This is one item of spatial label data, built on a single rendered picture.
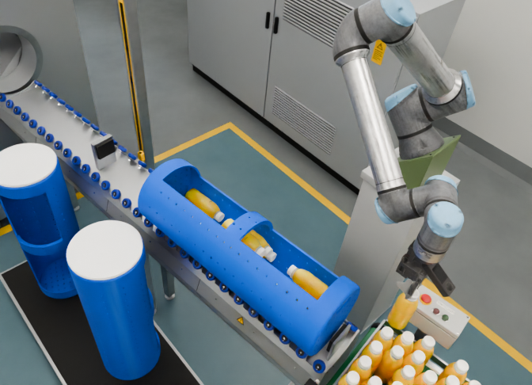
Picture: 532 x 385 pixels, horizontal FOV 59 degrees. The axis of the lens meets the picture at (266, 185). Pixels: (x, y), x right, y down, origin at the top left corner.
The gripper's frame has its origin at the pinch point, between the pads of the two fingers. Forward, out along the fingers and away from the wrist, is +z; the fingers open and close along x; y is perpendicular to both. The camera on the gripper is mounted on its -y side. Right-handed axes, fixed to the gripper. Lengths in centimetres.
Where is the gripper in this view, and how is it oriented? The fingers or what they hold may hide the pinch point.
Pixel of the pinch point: (412, 293)
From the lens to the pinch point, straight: 160.9
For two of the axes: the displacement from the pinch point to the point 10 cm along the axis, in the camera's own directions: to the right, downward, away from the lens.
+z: -0.9, 7.0, 7.1
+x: -6.6, 4.9, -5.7
